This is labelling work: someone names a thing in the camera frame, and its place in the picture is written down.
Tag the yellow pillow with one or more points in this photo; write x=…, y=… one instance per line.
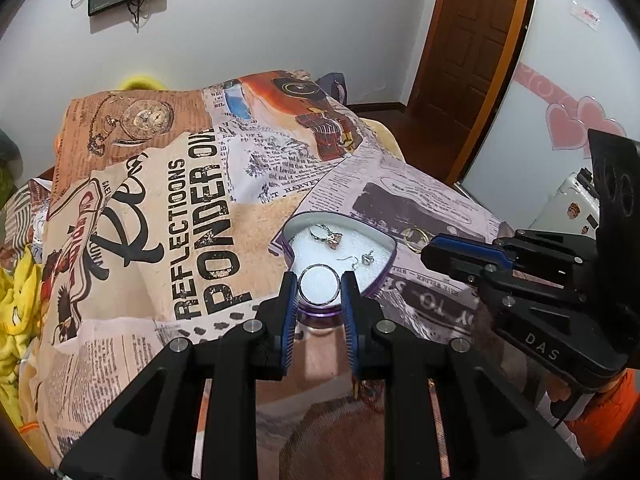
x=142, y=82

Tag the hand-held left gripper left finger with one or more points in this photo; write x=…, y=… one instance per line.
x=289, y=320

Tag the printed newspaper-pattern blanket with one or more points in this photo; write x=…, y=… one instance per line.
x=150, y=220

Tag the green plush item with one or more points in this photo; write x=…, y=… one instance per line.
x=7, y=160

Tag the brown wooden door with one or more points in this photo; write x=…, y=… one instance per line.
x=470, y=50

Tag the yellow plush blanket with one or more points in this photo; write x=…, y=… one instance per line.
x=17, y=320

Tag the purple heart-shaped jewelry box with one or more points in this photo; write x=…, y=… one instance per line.
x=355, y=245

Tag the silver bangle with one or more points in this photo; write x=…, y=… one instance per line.
x=300, y=285

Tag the white suitcase with stickers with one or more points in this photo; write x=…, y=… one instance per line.
x=562, y=205

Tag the pink heart wall decal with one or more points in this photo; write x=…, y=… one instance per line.
x=575, y=120

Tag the silver hook earring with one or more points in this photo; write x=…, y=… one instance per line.
x=367, y=258

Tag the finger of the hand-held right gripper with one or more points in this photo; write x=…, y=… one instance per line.
x=450, y=262
x=465, y=246

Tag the person's right hand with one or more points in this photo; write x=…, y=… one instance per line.
x=557, y=395

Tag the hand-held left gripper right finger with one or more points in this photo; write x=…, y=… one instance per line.
x=350, y=320

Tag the person's right forearm orange sleeve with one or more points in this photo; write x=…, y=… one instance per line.
x=605, y=415

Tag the dark blue cloth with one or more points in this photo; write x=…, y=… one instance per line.
x=334, y=84

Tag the small pink wall sticker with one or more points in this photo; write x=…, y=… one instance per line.
x=586, y=14

